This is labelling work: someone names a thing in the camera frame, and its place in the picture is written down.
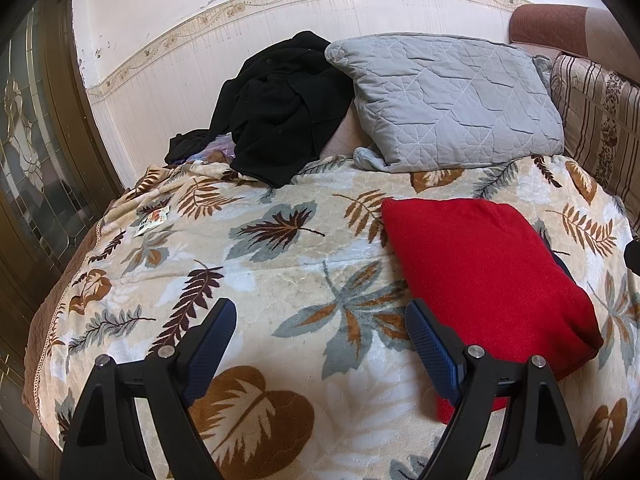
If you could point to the leaf pattern fleece blanket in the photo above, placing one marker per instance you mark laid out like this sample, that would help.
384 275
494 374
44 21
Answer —
320 380

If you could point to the grey quilted pillow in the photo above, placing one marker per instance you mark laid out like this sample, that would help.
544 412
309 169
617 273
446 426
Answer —
431 102

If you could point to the red and blue sweater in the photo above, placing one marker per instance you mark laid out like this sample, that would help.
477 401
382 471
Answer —
485 272

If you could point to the pink bed sheet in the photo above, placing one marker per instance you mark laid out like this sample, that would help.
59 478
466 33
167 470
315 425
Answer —
348 136

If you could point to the brown striped pillow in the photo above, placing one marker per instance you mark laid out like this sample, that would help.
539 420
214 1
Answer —
600 114

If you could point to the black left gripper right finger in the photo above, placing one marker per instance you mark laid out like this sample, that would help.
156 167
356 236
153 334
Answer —
537 439

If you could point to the purple patterned cloth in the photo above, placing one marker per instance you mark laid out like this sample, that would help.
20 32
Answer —
221 149

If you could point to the black garment pile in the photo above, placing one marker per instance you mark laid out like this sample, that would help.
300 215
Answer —
281 110

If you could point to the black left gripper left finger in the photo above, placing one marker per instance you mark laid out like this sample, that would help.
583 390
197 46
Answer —
105 440

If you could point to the wooden glass panel door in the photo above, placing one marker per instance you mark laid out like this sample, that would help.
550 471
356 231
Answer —
56 180

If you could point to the brown upholstered headboard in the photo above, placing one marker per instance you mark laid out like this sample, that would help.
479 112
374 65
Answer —
582 31

